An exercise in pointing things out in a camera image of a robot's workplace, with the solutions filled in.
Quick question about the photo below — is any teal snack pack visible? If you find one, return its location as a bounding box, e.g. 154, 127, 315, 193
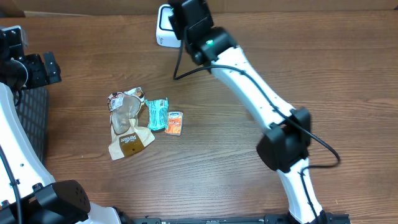
145, 98, 169, 131

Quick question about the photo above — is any orange tissue pack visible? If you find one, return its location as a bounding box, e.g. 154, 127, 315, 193
165, 111, 183, 136

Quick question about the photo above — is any brown paper pastry bag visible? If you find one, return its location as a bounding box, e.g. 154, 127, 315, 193
107, 87, 155, 161

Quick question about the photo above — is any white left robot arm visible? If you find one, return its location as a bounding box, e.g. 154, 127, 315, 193
1, 26, 124, 224

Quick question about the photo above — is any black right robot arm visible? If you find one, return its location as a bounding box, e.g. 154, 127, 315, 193
168, 0, 324, 223

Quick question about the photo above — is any white barcode scanner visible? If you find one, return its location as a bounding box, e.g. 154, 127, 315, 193
156, 4, 181, 48

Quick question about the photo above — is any dark mesh basket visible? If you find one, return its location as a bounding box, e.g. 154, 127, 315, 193
14, 86, 49, 164

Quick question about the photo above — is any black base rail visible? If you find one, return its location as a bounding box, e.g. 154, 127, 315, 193
132, 213, 351, 224

